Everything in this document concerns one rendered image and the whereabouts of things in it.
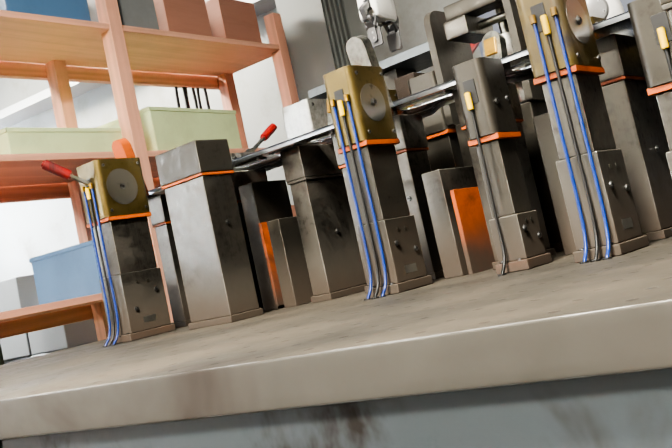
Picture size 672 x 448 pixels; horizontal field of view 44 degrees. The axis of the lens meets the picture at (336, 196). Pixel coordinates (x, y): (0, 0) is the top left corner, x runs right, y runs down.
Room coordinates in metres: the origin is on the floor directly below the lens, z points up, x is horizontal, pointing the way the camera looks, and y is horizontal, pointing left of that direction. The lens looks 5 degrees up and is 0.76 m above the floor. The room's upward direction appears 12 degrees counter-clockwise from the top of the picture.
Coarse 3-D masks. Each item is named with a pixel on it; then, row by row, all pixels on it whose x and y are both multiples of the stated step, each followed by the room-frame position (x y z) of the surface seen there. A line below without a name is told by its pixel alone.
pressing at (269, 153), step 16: (624, 16) 1.06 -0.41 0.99; (608, 32) 1.18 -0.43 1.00; (624, 32) 1.20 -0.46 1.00; (512, 64) 1.26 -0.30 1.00; (512, 80) 1.36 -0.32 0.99; (416, 96) 1.31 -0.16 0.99; (432, 96) 1.38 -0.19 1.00; (448, 96) 1.43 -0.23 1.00; (400, 112) 1.48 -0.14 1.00; (416, 112) 1.53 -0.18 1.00; (432, 112) 1.51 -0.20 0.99; (320, 128) 1.45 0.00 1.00; (288, 144) 1.50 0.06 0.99; (304, 144) 1.61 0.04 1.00; (240, 160) 1.58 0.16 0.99; (256, 160) 1.66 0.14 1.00; (272, 160) 1.73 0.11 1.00; (160, 192) 1.85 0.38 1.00
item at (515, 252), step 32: (480, 64) 1.11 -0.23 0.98; (480, 96) 1.12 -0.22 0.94; (480, 128) 1.12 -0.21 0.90; (512, 128) 1.14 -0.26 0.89; (480, 160) 1.14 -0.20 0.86; (512, 160) 1.14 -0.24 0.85; (512, 192) 1.12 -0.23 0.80; (512, 224) 1.12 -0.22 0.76; (512, 256) 1.13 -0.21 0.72; (544, 256) 1.15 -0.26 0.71
